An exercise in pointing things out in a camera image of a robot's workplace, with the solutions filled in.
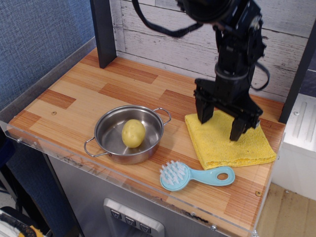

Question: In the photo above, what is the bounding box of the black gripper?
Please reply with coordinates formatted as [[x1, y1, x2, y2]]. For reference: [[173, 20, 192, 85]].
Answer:
[[194, 65, 263, 141]]

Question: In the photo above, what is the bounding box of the yellow cloth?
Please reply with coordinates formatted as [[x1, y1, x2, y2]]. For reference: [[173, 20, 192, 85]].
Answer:
[[185, 110, 277, 170]]

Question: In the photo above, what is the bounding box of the light blue scrub brush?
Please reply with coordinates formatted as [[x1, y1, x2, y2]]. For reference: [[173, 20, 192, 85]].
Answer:
[[159, 160, 235, 192]]

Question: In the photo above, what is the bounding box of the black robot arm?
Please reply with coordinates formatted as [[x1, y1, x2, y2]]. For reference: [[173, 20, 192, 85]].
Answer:
[[178, 0, 266, 141]]

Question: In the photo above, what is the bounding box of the white appliance at right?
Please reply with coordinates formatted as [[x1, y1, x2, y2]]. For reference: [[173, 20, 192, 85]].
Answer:
[[272, 94, 316, 200]]

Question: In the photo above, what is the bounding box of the yellow potato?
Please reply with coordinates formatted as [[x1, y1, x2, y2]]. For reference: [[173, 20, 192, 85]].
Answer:
[[121, 119, 146, 148]]

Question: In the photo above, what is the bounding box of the silver dispenser button panel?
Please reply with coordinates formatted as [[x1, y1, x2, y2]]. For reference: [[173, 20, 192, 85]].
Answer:
[[103, 198, 165, 237]]

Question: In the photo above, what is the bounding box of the clear acrylic table guard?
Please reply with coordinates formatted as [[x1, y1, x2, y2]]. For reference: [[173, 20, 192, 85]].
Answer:
[[0, 122, 261, 237]]

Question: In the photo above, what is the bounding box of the yellow object bottom left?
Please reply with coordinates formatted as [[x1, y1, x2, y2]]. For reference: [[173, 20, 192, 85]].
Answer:
[[18, 226, 44, 237]]

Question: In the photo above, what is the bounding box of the dark vertical post right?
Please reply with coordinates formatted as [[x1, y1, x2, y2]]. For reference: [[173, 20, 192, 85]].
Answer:
[[278, 0, 316, 124]]

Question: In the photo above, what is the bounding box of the dark vertical post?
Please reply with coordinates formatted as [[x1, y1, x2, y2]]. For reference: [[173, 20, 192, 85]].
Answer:
[[90, 0, 117, 69], [278, 0, 316, 124]]

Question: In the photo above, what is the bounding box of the steel pot with handles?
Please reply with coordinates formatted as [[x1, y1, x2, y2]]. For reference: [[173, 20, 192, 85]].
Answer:
[[84, 105, 171, 164]]

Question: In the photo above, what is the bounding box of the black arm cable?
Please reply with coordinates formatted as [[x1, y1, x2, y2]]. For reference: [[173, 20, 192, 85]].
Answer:
[[131, 0, 204, 38]]

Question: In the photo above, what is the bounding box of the dark vertical post left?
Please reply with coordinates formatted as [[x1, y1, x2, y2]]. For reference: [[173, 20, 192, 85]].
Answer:
[[90, 0, 117, 69]]

